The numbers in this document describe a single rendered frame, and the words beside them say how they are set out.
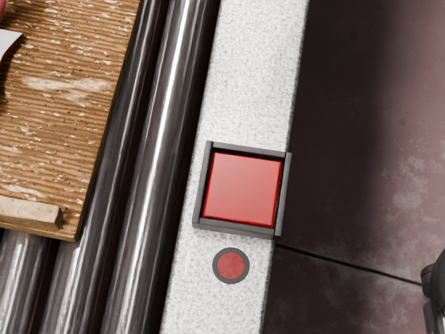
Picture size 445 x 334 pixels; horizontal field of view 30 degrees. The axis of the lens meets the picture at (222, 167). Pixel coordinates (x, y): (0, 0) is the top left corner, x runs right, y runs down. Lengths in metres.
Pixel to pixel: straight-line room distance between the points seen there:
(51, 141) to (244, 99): 0.18
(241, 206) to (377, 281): 0.98
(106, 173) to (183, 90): 0.10
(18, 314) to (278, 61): 0.32
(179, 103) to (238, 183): 0.10
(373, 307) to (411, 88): 0.48
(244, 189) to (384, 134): 1.08
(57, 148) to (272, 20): 0.23
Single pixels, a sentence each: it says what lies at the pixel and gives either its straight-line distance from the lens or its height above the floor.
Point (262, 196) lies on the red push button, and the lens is 0.71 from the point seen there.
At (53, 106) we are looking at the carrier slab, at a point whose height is 0.94.
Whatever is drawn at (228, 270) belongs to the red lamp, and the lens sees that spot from 0.70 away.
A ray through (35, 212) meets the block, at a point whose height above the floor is 0.96.
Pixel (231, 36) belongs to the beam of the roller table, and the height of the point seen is 0.92.
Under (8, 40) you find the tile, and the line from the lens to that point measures 0.76.
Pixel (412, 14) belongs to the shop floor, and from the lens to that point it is 1.91.
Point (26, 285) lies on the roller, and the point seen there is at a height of 0.92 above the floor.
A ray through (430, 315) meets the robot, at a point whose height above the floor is 0.13.
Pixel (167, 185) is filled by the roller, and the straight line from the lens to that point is 0.73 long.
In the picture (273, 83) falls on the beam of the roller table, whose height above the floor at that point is 0.91.
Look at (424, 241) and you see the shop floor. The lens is 1.71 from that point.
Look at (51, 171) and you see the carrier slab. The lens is 0.72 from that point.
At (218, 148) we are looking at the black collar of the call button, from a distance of 0.72.
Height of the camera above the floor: 1.60
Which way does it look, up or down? 70 degrees down
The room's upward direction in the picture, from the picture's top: straight up
